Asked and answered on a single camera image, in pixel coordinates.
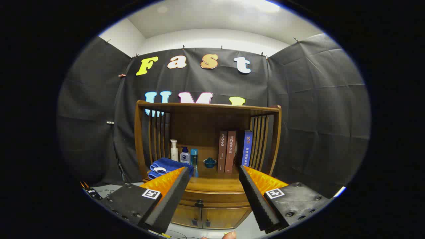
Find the wooden cabinet door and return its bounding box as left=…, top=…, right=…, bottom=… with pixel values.
left=171, top=204, right=203, bottom=229
left=201, top=206, right=252, bottom=230

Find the wooden countertop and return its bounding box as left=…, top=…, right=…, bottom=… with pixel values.
left=143, top=163, right=273, bottom=193

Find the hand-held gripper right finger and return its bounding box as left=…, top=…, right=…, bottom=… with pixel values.
left=238, top=165, right=332, bottom=234

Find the white pump bottle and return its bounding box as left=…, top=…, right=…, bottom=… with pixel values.
left=170, top=139, right=179, bottom=162

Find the dark brown book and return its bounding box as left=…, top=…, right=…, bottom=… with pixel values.
left=217, top=130, right=228, bottom=173

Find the wooden cabinet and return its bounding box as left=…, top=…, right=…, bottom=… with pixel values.
left=134, top=101, right=282, bottom=230

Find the black backdrop cloth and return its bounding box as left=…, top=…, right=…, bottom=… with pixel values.
left=56, top=33, right=371, bottom=199

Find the small white blue-capped bottle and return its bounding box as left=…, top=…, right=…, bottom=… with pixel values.
left=180, top=146, right=191, bottom=165

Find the folded blue towel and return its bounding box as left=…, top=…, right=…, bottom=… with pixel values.
left=148, top=158, right=185, bottom=180

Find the wooden drawer with black knob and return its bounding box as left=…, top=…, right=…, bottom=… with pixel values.
left=179, top=189, right=253, bottom=209

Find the blue book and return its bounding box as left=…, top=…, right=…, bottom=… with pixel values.
left=241, top=130, right=253, bottom=167

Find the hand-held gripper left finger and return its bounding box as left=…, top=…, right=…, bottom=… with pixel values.
left=101, top=166, right=194, bottom=234

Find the reddish brown book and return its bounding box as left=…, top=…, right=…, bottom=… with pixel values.
left=225, top=130, right=237, bottom=174

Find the black device with orange tips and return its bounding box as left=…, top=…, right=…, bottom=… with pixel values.
left=81, top=181, right=103, bottom=200

